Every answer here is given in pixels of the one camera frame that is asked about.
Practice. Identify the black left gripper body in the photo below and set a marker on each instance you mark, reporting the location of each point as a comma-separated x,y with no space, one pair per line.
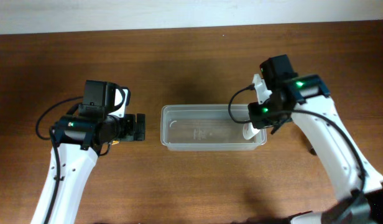
139,126

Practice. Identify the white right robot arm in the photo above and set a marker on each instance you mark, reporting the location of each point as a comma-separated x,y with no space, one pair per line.
307,102

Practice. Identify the white tube with red cap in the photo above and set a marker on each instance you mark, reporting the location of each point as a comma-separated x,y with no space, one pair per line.
249,131

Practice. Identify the clear plastic container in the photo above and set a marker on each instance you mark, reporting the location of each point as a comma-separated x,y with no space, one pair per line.
204,128

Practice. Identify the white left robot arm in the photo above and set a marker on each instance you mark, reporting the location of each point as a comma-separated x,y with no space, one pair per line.
97,119

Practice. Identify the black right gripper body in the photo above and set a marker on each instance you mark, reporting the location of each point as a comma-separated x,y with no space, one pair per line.
258,121

